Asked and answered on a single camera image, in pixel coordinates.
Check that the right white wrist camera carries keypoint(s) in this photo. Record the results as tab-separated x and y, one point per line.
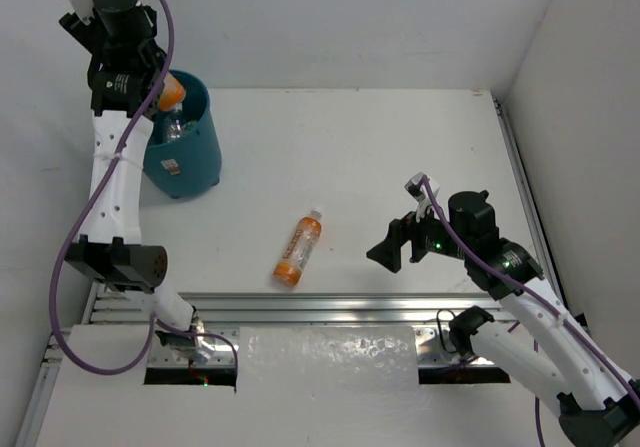
417	186

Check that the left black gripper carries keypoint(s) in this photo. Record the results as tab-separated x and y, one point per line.
151	85

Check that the clear crushed bottle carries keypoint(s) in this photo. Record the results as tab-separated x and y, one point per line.
174	124

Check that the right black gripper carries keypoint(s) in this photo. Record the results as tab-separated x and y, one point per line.
388	251

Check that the white front cover panel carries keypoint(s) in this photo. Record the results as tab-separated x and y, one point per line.
296	387

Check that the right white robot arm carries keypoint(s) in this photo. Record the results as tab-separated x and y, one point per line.
595	402

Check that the orange juice bottle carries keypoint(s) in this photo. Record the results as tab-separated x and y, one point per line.
289	268
172	93

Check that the aluminium rail frame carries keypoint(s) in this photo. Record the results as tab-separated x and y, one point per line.
349	153

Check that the teal plastic bin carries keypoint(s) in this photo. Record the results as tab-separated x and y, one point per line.
189	165

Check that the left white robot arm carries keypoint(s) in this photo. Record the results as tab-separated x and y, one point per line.
107	244

